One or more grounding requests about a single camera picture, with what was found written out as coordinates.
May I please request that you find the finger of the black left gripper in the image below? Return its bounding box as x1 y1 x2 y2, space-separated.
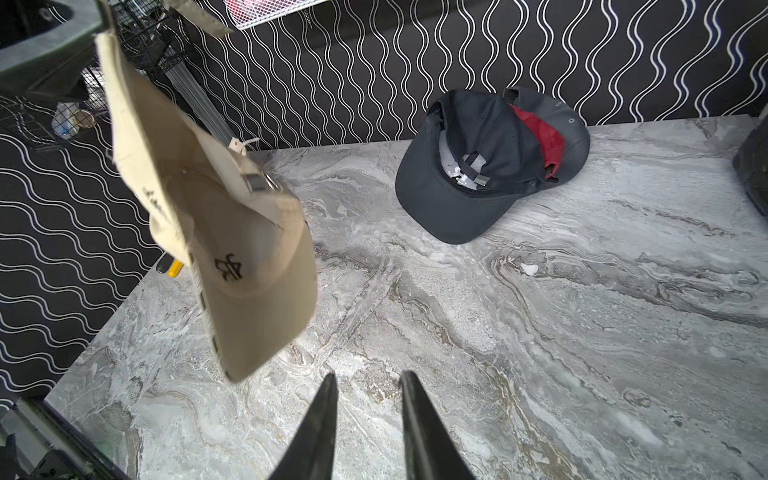
1 0 111 102

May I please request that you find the aluminium frame post left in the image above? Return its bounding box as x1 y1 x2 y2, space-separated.
166 63 236 146

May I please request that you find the tan cap with logo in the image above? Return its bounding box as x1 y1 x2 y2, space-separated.
95 32 318 383

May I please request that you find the cream cap with text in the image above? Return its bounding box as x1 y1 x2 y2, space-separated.
228 137 260 156

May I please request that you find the black tool case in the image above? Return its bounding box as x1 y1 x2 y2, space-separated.
732 108 767 218

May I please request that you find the black wire basket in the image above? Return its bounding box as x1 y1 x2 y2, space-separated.
1 1 188 150

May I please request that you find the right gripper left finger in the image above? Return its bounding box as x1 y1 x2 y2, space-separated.
269 373 338 480

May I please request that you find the grey and red cap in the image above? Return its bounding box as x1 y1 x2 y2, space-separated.
503 87 591 190

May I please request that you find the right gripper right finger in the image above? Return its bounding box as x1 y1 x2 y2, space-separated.
400 371 475 480

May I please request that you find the dark navy cap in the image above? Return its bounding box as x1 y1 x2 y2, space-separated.
395 90 545 245

